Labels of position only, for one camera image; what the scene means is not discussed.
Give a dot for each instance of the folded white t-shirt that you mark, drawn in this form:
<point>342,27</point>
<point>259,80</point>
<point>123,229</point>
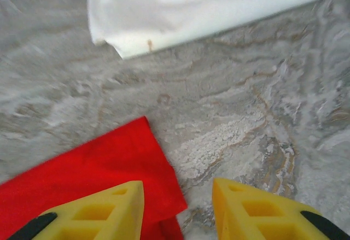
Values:
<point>164,5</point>

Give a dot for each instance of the red t-shirt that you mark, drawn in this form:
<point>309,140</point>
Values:
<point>95,166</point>

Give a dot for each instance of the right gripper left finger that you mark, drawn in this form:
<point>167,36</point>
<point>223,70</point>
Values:
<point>109,215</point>

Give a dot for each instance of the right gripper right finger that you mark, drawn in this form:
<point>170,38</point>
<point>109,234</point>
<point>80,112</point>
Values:
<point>259,218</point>

